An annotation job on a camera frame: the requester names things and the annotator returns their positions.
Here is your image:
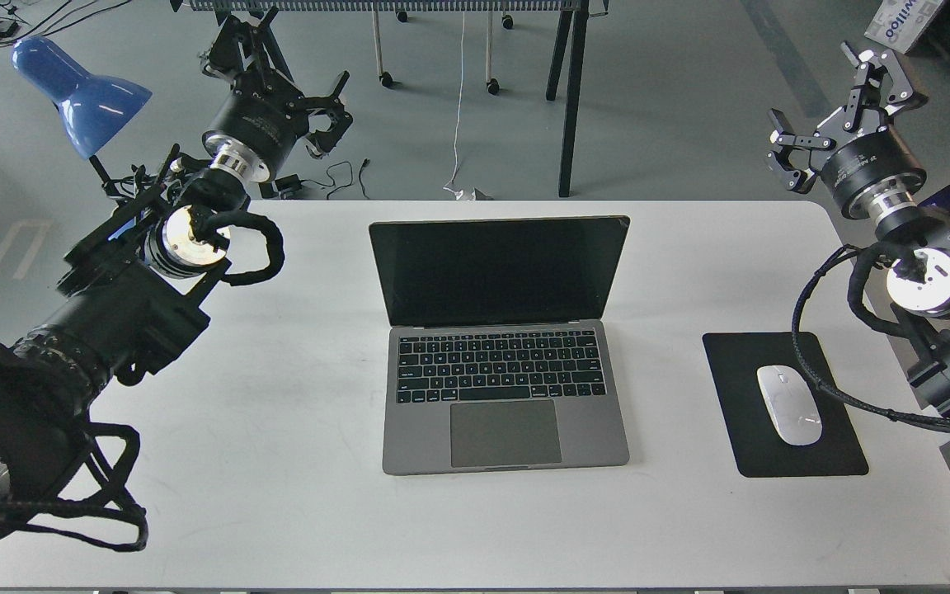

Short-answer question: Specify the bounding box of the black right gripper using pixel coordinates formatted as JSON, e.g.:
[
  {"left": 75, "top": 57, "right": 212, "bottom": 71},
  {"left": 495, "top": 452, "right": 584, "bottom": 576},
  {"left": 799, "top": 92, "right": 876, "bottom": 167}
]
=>
[{"left": 768, "top": 41, "right": 929, "bottom": 219}]

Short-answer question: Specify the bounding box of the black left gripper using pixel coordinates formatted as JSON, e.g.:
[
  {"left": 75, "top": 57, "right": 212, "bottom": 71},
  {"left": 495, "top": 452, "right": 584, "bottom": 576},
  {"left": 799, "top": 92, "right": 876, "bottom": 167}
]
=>
[{"left": 201, "top": 8, "right": 353, "bottom": 179}]

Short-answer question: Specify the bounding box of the grey laptop notebook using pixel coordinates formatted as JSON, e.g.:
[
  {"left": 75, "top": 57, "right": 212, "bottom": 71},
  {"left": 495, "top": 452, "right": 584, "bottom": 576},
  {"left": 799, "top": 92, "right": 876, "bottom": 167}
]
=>
[{"left": 369, "top": 214, "right": 631, "bottom": 476}]

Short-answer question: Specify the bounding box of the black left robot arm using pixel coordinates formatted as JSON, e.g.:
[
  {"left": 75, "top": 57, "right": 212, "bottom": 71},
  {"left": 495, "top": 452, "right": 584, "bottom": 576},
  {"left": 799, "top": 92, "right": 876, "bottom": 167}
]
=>
[{"left": 0, "top": 1, "right": 353, "bottom": 552}]

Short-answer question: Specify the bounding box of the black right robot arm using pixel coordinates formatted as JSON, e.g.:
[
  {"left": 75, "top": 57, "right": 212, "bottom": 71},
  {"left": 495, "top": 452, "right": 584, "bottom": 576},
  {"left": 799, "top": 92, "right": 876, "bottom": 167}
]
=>
[{"left": 765, "top": 42, "right": 950, "bottom": 435}]

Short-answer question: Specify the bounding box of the white cardboard box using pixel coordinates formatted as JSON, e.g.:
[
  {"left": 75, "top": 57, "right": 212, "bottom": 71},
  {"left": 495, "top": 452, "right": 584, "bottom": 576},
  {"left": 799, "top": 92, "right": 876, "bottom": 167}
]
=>
[{"left": 863, "top": 1, "right": 946, "bottom": 55}]

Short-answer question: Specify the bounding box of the blue desk lamp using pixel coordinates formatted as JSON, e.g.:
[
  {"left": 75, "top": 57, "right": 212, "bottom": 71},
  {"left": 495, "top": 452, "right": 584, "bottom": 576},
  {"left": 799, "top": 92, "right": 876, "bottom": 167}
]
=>
[{"left": 12, "top": 36, "right": 153, "bottom": 196}]

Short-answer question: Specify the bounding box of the white computer mouse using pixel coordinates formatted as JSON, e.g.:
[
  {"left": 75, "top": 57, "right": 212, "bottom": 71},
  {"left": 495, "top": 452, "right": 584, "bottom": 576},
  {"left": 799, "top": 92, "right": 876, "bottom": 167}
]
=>
[{"left": 755, "top": 365, "right": 823, "bottom": 446}]

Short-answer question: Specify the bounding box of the black mouse pad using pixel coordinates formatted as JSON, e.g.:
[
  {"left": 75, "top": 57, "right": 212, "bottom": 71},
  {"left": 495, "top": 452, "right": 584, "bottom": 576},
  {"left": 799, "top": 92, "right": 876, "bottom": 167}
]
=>
[{"left": 702, "top": 332, "right": 868, "bottom": 478}]

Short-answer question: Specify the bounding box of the white hanging cable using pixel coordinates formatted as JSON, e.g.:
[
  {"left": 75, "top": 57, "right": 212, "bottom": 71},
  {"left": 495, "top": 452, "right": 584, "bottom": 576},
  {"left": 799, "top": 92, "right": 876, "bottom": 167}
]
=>
[{"left": 443, "top": 12, "right": 492, "bottom": 201}]

